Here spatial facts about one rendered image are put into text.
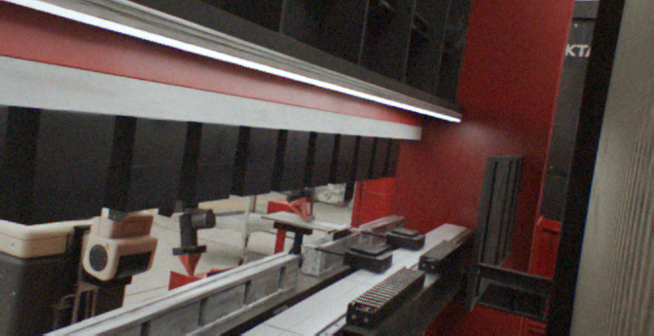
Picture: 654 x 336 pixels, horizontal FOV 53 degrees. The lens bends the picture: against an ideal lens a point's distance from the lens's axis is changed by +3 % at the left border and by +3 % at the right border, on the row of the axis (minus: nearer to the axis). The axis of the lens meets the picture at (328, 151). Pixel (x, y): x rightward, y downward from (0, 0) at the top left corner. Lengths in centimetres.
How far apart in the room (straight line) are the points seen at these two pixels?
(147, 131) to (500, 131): 210
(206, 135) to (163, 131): 15
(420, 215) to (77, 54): 229
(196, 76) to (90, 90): 28
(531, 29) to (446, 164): 71
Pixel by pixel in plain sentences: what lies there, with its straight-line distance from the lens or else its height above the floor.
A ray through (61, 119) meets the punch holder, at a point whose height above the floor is 133.
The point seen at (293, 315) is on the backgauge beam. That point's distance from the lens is 132.
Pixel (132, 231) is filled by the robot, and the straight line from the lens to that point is 269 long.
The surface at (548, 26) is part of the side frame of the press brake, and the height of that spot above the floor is 191.
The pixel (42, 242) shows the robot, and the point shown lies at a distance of 277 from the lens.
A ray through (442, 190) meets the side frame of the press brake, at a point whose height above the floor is 112.
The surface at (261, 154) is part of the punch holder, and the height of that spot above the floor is 127.
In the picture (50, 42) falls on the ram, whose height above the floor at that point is 143.
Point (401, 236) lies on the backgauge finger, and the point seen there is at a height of 102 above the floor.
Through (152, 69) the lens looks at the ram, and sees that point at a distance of 114.
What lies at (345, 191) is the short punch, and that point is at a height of 114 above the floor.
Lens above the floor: 138
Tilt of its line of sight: 3 degrees down
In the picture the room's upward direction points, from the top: 8 degrees clockwise
